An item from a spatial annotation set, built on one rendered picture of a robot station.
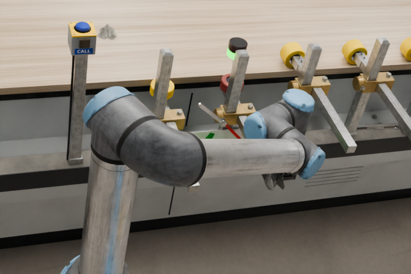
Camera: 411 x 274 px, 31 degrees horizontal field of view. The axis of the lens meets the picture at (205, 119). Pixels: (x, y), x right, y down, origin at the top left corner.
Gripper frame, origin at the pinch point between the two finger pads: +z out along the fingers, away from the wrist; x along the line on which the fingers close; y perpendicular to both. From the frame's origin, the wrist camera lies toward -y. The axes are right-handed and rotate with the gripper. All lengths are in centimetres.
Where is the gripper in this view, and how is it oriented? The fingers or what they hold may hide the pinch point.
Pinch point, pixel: (270, 184)
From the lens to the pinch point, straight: 231.4
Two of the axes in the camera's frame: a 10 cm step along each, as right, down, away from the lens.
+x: 9.5, -0.7, 3.1
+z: -1.5, 7.6, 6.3
